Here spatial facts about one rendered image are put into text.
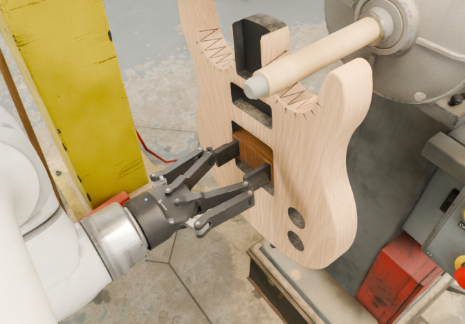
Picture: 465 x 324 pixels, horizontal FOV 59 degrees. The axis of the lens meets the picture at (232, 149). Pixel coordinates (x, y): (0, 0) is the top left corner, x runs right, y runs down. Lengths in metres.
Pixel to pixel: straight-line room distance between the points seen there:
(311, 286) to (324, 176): 0.88
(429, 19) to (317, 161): 0.21
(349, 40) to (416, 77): 0.12
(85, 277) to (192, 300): 1.15
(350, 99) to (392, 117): 0.44
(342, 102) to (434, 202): 0.57
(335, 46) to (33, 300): 0.39
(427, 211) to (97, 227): 0.72
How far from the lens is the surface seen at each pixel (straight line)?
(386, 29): 0.56
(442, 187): 0.94
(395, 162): 0.93
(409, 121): 0.86
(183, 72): 2.53
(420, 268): 1.12
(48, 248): 0.52
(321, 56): 0.49
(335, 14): 0.66
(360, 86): 0.45
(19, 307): 0.32
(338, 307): 1.37
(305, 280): 1.38
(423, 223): 1.04
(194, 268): 1.71
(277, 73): 0.45
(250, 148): 0.63
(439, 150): 0.75
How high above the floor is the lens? 1.54
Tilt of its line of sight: 49 degrees down
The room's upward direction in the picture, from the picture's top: straight up
